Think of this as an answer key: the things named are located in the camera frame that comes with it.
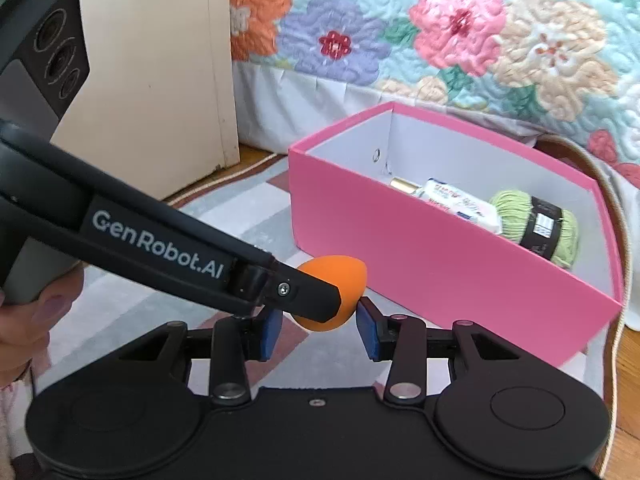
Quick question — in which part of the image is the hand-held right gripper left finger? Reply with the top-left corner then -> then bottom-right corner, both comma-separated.
120,309 -> 284,406

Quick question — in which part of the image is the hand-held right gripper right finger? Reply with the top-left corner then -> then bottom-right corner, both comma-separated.
356,296 -> 518,407

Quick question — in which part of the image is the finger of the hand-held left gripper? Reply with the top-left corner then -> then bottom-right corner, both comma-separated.
230,260 -> 344,324

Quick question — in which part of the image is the orange makeup sponge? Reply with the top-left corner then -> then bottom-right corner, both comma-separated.
290,256 -> 367,333

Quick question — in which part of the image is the pink cardboard box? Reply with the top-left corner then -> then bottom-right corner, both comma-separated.
288,101 -> 625,368

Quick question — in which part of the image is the foundation bottle with gold cap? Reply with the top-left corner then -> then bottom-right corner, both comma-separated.
389,176 -> 426,198

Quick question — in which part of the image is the white tissue pack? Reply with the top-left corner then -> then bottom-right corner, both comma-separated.
415,177 -> 503,235

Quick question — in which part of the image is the green yarn ball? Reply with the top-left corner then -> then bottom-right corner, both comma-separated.
489,189 -> 581,271

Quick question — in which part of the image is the person's left hand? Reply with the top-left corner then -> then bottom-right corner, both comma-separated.
0,264 -> 86,387

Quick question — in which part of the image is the grey checked rug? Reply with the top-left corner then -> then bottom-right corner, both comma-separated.
30,135 -> 632,480

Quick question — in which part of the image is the beige wooden panel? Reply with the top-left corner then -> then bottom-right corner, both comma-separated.
50,0 -> 241,202

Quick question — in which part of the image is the pink fluffy cloth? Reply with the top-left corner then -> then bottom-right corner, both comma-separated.
0,370 -> 37,463

